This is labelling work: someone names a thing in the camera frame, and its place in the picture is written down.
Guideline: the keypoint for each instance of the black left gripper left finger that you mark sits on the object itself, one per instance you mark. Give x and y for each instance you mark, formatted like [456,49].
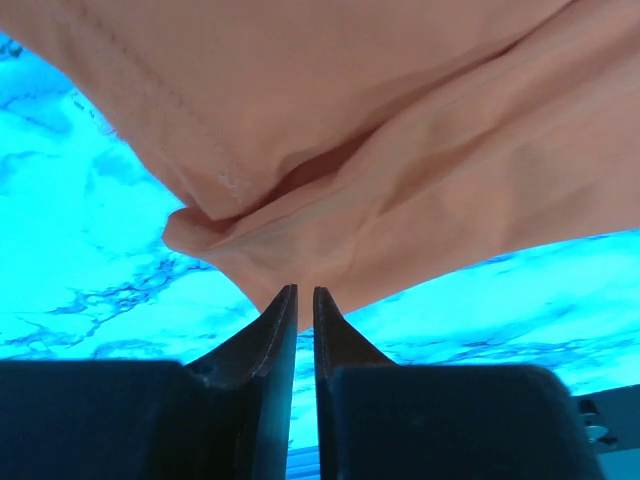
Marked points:
[222,416]

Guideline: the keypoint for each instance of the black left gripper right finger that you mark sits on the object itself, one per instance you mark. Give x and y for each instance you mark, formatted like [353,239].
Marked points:
[381,420]

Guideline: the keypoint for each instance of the orange t shirt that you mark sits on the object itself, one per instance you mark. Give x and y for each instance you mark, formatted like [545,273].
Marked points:
[364,146]

